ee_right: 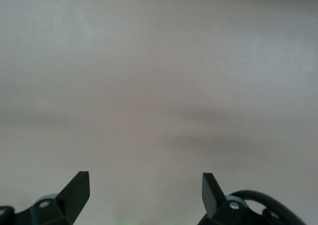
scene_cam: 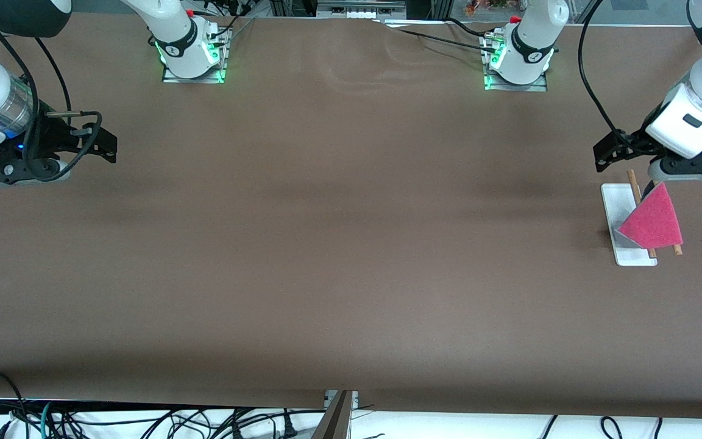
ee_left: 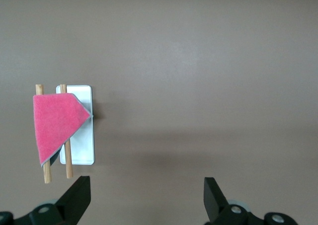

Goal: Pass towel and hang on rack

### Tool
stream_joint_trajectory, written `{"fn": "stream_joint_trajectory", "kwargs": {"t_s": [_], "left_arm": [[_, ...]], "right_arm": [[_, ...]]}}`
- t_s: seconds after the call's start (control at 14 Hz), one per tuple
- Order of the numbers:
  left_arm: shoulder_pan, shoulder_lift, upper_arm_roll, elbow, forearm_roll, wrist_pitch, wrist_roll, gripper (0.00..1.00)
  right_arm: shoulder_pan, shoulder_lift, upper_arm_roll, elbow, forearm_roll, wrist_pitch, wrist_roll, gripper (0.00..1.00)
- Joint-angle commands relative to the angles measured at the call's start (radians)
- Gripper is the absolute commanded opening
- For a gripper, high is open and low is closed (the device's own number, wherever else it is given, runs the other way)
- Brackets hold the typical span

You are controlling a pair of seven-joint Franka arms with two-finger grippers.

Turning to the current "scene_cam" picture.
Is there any white rack with wooden bars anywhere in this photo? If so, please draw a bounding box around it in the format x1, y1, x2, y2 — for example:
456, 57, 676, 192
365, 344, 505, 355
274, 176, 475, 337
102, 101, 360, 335
601, 169, 684, 267

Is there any black right arm base cable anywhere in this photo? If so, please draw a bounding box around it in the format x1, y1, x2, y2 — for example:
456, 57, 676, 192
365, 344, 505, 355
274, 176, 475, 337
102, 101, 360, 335
196, 6, 255, 45

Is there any brown table cover sheet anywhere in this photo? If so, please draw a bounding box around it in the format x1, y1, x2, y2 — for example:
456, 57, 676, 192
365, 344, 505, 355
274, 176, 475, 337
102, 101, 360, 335
0, 12, 702, 421

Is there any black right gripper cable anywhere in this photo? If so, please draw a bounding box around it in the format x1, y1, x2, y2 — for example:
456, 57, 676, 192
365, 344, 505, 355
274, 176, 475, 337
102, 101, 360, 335
0, 12, 103, 182

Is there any pink microfibre towel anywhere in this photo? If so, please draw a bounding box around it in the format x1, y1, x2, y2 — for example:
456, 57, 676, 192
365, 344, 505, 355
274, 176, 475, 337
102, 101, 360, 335
616, 181, 684, 251

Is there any orange red object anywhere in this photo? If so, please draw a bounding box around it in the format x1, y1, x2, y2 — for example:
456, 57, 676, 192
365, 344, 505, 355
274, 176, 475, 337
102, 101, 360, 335
466, 0, 525, 18

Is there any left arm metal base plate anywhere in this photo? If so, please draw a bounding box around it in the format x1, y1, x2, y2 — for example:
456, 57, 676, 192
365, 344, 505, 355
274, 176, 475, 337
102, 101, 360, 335
482, 34, 548, 92

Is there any black left arm base cable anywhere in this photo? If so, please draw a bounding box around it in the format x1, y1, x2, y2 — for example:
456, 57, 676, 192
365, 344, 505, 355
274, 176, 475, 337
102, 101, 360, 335
381, 17, 498, 54

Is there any grey metal box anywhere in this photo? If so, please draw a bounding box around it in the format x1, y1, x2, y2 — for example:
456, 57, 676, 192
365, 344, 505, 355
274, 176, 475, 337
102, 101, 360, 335
317, 0, 406, 19

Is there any black arm base cable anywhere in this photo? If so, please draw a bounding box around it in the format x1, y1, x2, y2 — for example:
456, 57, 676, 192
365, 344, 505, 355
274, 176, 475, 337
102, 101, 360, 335
196, 6, 255, 45
381, 17, 498, 54

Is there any black cable bundle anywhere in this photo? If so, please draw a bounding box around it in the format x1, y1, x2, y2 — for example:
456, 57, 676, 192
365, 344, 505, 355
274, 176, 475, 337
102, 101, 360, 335
52, 407, 304, 439

